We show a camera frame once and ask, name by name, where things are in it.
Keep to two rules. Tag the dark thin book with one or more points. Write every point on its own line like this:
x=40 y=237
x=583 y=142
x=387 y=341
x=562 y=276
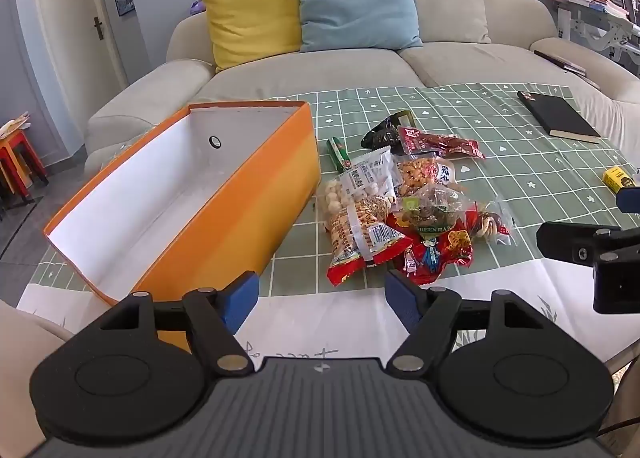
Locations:
x=560 y=62

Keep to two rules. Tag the red stacked stools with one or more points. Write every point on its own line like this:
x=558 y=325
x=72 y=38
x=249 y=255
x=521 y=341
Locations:
x=20 y=157

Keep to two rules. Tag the beige sofa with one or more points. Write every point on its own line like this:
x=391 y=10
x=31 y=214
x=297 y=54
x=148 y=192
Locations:
x=310 y=72

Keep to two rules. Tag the clear packet with green label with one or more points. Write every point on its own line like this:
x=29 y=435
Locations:
x=435 y=210

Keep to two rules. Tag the white door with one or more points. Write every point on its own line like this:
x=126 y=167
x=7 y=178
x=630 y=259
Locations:
x=75 y=12

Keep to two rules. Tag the orange paper bag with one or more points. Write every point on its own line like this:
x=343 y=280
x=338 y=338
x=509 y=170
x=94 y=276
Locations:
x=280 y=172

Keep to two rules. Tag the black notebook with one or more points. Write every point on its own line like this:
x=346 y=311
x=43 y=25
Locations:
x=560 y=115

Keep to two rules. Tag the yellow cushion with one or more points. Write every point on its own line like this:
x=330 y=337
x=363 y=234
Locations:
x=250 y=12

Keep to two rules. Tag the red cartoon print packet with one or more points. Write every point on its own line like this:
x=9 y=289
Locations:
x=440 y=253

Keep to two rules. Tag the green checked tablecloth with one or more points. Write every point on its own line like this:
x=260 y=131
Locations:
x=500 y=177

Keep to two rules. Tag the dark green vegetable packet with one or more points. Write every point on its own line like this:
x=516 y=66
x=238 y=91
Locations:
x=382 y=135

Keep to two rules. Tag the small yellow box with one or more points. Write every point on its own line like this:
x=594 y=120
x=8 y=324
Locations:
x=617 y=178

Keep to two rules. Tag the green sausage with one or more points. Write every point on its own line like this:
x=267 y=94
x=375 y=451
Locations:
x=337 y=152

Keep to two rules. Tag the red packet of peanuts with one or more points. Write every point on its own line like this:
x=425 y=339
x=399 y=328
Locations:
x=350 y=238

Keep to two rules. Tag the light blue cushion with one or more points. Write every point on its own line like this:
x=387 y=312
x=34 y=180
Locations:
x=355 y=2

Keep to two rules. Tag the red braised meat packet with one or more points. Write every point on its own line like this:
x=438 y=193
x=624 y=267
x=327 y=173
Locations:
x=440 y=142

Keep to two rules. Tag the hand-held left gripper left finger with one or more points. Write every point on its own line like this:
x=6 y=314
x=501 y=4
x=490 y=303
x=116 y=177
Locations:
x=242 y=299

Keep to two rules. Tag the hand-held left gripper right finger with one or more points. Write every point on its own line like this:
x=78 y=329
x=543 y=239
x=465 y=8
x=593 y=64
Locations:
x=402 y=299

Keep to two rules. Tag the purple object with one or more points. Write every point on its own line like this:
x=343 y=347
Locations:
x=196 y=6

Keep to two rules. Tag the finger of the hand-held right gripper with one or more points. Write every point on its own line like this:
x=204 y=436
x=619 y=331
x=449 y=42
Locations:
x=630 y=199
x=570 y=240

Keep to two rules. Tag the kraft broad bean packet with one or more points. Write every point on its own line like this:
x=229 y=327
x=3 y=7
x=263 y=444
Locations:
x=417 y=172

